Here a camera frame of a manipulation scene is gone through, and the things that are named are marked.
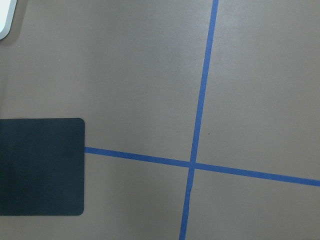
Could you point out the black mouse pad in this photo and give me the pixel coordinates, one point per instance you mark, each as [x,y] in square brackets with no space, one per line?
[42,167]

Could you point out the white desk lamp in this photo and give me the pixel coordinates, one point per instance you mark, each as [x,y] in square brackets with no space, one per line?
[7,10]

